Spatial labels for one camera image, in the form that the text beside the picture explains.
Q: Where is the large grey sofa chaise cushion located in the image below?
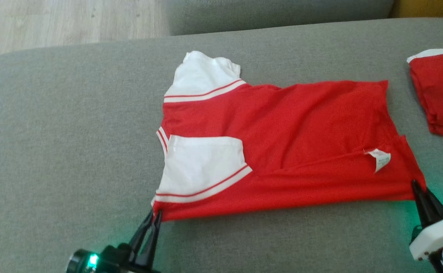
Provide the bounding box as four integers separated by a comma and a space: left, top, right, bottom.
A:
0, 17, 443, 273

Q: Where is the yellow sofa backrest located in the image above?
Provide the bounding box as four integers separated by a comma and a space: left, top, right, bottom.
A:
390, 0, 443, 20

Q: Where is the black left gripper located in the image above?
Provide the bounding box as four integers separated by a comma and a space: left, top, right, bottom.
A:
66, 210, 162, 273

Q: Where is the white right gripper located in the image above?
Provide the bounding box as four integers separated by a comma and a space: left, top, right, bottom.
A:
409, 180, 443, 262

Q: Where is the grey sofa seat cushion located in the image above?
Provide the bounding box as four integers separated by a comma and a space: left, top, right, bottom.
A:
161, 0, 395, 37

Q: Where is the red and white shirt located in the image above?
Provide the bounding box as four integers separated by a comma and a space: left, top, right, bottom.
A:
151, 50, 427, 222

